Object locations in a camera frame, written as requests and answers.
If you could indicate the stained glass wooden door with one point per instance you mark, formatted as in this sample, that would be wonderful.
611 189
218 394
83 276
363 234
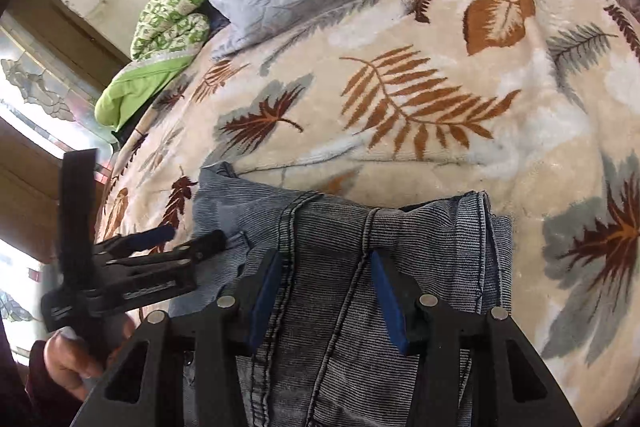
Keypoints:
53 68

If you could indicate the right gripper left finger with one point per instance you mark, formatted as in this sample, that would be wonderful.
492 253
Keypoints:
143 386

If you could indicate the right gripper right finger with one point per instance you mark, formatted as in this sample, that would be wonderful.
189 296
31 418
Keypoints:
510 384

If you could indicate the green patterned quilt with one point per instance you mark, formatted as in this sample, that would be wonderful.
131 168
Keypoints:
168 35

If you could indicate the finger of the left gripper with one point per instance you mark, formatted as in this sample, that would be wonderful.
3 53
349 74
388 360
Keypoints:
196 251
126 245

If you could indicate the leaf pattern fleece blanket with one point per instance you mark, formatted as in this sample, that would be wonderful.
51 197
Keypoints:
535 102

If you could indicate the grey denim pants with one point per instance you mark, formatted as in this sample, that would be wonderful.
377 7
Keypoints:
326 359

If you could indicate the person left hand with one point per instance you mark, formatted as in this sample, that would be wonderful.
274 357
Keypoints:
68 366

